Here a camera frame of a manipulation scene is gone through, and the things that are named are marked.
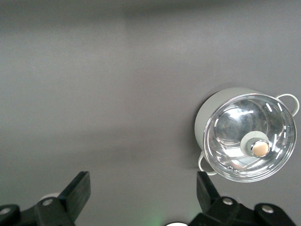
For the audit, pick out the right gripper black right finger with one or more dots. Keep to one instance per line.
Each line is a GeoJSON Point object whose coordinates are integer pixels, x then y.
{"type": "Point", "coordinates": [207, 195]}

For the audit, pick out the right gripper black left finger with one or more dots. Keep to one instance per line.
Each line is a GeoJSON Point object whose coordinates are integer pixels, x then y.
{"type": "Point", "coordinates": [75, 197]}

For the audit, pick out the glass lid with metal knob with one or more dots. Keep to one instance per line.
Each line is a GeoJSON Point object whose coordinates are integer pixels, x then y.
{"type": "Point", "coordinates": [235, 122]}

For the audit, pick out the dark grey table mat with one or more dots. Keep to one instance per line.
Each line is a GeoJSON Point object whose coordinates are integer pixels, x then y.
{"type": "Point", "coordinates": [117, 94]}

